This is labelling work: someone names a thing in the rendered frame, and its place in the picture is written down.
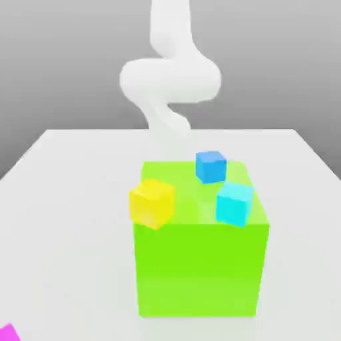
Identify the small cyan cube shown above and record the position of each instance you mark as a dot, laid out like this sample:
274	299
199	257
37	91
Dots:
233	205

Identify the large green box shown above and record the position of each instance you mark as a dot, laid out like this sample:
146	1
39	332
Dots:
199	266

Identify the small yellow cube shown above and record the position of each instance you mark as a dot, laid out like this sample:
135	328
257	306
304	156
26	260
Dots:
151	203

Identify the small magenta cube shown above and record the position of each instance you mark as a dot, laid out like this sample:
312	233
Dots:
9	333

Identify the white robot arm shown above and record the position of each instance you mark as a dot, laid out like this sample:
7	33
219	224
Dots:
170	77

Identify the small blue cube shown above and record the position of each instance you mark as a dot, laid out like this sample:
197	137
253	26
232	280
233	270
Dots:
210	169

